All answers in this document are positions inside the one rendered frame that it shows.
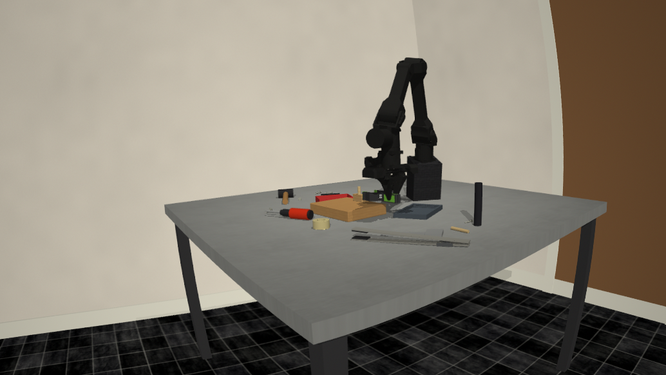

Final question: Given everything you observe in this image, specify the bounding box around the tan short cylinder with hole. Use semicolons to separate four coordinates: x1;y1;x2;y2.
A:
312;218;330;230

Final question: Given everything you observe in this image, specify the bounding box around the black mallet with wooden handle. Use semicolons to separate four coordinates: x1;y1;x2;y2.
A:
278;189;294;204

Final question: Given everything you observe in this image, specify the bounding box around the light wooden board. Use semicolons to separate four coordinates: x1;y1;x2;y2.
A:
310;197;386;222

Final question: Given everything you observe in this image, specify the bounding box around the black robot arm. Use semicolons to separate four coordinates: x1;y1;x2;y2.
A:
366;57;437;163

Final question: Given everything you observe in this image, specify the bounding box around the red open tray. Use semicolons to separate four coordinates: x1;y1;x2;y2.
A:
316;194;353;202

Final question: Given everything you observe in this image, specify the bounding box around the red screwdriver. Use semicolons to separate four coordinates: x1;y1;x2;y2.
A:
266;208;314;220

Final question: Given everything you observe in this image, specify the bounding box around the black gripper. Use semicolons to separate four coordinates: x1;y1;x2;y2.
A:
362;147;418;200

